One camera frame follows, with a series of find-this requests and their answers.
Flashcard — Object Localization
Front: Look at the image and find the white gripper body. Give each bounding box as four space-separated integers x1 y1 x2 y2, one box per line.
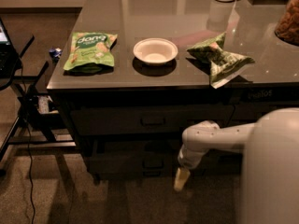
178 151 200 170

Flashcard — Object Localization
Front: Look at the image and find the black laptop stand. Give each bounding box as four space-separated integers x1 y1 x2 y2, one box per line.
0 35 73 160

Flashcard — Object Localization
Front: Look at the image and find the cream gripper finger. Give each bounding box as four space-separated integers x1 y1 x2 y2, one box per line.
174 167 190 191

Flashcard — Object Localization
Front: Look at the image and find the jar of brown snacks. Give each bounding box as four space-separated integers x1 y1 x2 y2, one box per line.
275 0 299 46

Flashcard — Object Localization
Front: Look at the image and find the white paper bowl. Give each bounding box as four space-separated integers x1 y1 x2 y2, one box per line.
133 38 178 65

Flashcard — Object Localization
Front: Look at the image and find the dark drawer cabinet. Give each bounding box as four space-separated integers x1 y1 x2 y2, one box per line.
48 0 298 175

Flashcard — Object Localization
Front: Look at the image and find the drawer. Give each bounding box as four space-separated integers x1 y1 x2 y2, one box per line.
70 105 234 135
87 139 181 175
231 103 299 121
93 171 176 181

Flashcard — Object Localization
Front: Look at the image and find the black power cable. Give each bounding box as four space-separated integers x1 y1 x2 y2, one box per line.
18 57 37 224

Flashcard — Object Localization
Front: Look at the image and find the small blue object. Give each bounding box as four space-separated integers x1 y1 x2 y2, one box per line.
49 48 62 62

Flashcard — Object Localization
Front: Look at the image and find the green dang snack bag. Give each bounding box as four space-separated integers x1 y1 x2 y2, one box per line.
64 32 118 74

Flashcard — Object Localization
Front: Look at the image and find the black laptop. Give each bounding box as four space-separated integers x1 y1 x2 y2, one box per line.
0 18 21 78

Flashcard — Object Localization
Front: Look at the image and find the crumpled green chip bag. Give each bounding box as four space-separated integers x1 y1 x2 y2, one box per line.
187 33 255 89

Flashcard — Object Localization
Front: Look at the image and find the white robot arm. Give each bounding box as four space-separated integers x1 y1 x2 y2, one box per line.
174 107 299 224

